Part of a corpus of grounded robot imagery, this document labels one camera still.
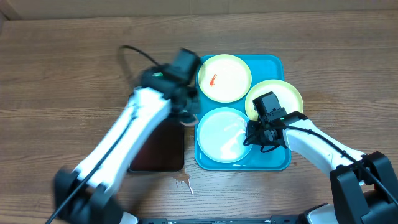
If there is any yellow plate with red stain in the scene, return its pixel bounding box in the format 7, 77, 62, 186
197, 54, 252, 103

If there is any black water basin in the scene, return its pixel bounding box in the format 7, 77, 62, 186
128, 119, 185, 172

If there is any orange and green sponge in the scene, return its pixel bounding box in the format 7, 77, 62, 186
180, 114, 199, 126

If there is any light blue plate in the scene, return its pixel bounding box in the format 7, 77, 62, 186
197, 107, 252, 164

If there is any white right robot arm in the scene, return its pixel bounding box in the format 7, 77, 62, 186
244, 118, 397, 224

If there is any blue plastic tray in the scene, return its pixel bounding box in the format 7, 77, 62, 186
195, 54, 292, 172

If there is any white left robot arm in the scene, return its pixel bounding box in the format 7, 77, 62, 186
47, 86, 200, 223

